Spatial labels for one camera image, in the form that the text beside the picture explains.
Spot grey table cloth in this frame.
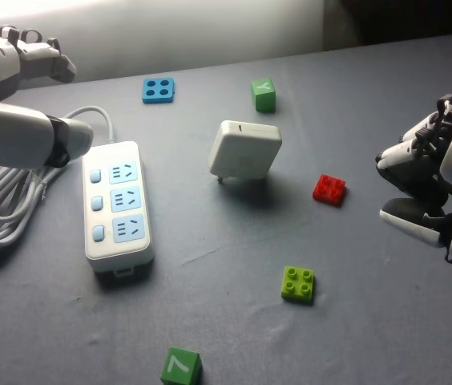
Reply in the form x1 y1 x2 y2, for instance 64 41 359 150
0 31 452 385

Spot lime green studded block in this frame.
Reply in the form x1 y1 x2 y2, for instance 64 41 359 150
280 265 317 306

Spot green cube number 7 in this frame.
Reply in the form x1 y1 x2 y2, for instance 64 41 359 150
159 346 203 385

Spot white power adapter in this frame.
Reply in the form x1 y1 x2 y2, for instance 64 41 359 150
208 120 283 184

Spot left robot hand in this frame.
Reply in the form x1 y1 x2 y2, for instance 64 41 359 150
0 10 94 169

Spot green cube letter Y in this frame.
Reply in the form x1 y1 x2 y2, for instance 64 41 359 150
250 77 277 112

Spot white power strip blue sockets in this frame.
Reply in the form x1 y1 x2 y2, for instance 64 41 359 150
82 140 155 278

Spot blue four-hole block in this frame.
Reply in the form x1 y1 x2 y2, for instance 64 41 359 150
142 77 176 104

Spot red studded building block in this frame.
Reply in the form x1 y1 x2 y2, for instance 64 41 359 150
312 173 347 208

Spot white power strip cord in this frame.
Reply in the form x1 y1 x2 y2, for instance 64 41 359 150
0 106 115 248

